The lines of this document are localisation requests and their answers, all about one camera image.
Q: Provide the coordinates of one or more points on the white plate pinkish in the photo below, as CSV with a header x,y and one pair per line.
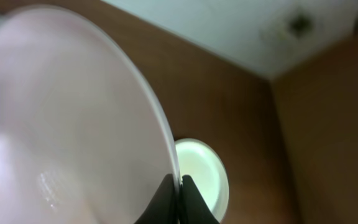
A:
x,y
83,138

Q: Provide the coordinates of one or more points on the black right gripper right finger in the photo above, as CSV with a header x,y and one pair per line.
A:
x,y
192,208

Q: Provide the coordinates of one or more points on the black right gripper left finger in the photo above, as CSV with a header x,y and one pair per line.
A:
x,y
162,208

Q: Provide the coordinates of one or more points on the white plate front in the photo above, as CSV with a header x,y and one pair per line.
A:
x,y
200,161

